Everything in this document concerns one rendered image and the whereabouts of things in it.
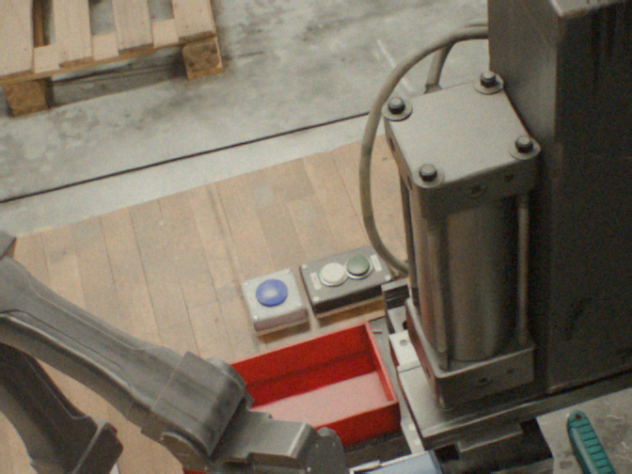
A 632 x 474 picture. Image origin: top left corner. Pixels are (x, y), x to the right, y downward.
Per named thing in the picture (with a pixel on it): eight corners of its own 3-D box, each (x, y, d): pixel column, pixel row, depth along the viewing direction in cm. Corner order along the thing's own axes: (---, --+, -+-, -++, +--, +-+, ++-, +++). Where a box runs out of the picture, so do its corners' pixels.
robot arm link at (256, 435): (361, 442, 114) (296, 359, 107) (322, 524, 110) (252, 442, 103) (263, 434, 121) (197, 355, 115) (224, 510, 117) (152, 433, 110)
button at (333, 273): (320, 276, 159) (318, 266, 157) (342, 269, 159) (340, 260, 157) (326, 293, 157) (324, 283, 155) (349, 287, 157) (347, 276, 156)
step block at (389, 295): (387, 329, 154) (381, 285, 148) (410, 323, 155) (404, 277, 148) (403, 371, 150) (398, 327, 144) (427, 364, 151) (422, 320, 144)
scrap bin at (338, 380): (171, 409, 151) (160, 381, 146) (371, 348, 153) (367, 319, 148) (192, 495, 143) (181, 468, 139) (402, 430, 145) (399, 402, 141)
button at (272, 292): (254, 292, 158) (251, 282, 157) (285, 283, 159) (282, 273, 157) (261, 316, 156) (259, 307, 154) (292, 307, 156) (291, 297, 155)
